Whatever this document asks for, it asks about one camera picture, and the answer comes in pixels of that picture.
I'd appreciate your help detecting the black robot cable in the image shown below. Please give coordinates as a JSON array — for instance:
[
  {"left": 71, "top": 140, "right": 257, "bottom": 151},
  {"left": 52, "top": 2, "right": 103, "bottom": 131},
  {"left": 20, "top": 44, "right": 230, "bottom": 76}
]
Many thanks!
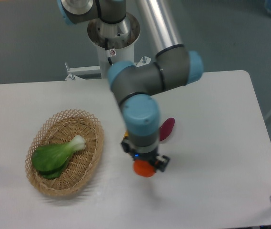
[{"left": 104, "top": 37, "right": 116, "bottom": 67}]

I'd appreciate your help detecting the purple sweet potato toy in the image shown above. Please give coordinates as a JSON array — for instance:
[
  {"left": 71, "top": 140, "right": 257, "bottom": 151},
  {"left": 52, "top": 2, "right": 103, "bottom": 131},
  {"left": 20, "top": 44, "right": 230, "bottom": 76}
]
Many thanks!
[{"left": 159, "top": 117, "right": 175, "bottom": 142}]

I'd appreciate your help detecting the woven wicker basket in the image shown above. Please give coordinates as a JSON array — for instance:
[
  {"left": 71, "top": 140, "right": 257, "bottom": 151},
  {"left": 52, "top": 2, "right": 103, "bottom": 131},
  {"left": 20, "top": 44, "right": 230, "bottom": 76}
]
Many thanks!
[{"left": 25, "top": 110, "right": 104, "bottom": 197}]

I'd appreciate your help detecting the green bok choy toy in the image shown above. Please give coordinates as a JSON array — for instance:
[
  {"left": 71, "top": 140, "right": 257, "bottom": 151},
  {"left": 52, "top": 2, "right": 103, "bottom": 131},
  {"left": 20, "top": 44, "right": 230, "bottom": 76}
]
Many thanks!
[{"left": 31, "top": 135, "right": 86, "bottom": 179}]

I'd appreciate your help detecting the yellow mango toy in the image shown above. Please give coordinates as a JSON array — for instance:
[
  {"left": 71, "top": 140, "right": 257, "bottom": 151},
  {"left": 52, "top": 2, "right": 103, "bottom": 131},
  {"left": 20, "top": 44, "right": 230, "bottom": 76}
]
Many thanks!
[{"left": 123, "top": 131, "right": 129, "bottom": 140}]

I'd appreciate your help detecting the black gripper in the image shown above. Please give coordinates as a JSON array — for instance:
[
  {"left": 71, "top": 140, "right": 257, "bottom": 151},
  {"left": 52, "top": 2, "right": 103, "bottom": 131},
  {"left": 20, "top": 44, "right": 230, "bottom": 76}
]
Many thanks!
[{"left": 120, "top": 139, "right": 171, "bottom": 172}]

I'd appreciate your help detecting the orange toy fruit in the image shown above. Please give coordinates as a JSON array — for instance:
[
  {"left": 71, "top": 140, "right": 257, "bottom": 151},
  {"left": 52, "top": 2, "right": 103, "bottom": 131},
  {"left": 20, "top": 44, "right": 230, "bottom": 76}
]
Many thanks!
[{"left": 133, "top": 160, "right": 156, "bottom": 177}]

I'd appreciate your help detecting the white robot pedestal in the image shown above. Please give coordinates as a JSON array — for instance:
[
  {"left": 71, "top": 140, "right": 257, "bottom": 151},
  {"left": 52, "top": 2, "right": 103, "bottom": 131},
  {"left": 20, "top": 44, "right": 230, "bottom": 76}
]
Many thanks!
[{"left": 65, "top": 12, "right": 141, "bottom": 80}]

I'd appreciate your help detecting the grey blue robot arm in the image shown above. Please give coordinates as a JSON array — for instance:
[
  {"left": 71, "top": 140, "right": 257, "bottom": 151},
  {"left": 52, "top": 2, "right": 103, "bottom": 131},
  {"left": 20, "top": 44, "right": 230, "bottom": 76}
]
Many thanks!
[{"left": 57, "top": 0, "right": 203, "bottom": 177}]

